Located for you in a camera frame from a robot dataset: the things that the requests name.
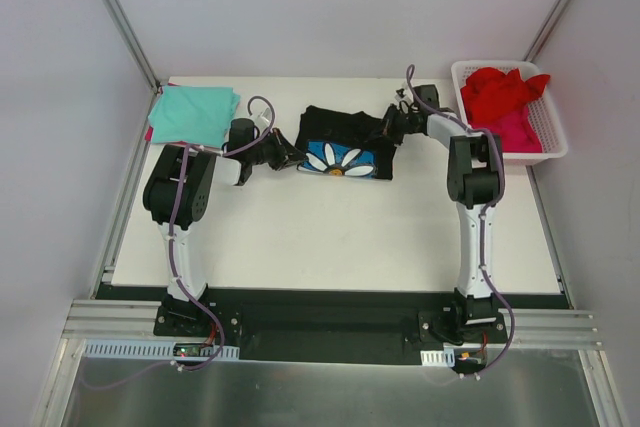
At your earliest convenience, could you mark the teal t-shirt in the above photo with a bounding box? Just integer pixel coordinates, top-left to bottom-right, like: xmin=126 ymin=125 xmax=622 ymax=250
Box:
xmin=164 ymin=85 xmax=240 ymax=148

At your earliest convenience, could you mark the left aluminium frame post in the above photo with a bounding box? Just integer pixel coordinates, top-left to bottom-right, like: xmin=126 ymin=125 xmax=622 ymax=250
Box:
xmin=102 ymin=0 xmax=161 ymax=92

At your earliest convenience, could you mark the magenta t-shirt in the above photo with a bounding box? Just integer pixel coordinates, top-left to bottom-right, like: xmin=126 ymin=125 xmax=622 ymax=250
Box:
xmin=489 ymin=107 xmax=543 ymax=154

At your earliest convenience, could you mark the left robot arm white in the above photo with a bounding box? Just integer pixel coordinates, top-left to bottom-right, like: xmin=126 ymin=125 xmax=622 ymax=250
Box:
xmin=143 ymin=118 xmax=306 ymax=336

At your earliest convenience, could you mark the black t-shirt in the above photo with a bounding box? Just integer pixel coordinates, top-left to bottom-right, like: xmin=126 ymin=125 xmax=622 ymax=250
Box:
xmin=295 ymin=106 xmax=396 ymax=181

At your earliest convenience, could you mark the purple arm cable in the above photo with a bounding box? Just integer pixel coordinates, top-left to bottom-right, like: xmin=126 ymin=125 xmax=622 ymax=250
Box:
xmin=403 ymin=65 xmax=516 ymax=373
xmin=165 ymin=96 xmax=276 ymax=363

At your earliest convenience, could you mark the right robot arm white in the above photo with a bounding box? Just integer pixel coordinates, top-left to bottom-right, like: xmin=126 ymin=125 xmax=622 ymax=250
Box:
xmin=382 ymin=85 xmax=505 ymax=342

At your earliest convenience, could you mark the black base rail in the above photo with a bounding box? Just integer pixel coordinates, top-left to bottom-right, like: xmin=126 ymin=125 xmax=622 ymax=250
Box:
xmin=95 ymin=292 xmax=551 ymax=366

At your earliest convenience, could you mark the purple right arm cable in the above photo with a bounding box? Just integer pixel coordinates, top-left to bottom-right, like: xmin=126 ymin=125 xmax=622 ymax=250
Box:
xmin=403 ymin=65 xmax=516 ymax=373

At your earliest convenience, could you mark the white plastic basket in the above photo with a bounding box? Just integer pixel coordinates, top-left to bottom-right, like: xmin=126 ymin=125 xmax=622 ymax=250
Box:
xmin=451 ymin=60 xmax=567 ymax=165

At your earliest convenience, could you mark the pink t-shirt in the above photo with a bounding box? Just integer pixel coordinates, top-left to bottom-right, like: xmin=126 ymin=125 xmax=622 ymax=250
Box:
xmin=144 ymin=83 xmax=175 ymax=144

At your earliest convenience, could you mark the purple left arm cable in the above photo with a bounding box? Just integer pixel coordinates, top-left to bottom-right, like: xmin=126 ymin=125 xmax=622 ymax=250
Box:
xmin=165 ymin=96 xmax=276 ymax=363

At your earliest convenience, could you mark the red t-shirt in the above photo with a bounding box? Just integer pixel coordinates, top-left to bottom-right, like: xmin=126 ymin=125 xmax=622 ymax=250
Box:
xmin=461 ymin=67 xmax=551 ymax=124

